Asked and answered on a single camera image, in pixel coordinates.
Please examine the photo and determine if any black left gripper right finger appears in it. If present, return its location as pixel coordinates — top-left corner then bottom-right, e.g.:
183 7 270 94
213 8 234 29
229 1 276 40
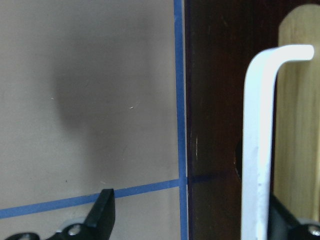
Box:
267 194 320 240

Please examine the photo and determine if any wooden drawer with white handle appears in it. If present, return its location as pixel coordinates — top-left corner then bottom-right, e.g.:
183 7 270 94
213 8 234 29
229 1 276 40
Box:
184 0 320 240

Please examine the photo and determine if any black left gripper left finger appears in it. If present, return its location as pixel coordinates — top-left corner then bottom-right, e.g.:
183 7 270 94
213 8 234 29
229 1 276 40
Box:
6 188 116 240

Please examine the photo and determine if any brown paper table cover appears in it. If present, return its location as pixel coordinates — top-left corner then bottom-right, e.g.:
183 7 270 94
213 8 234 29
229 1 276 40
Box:
0 0 188 240

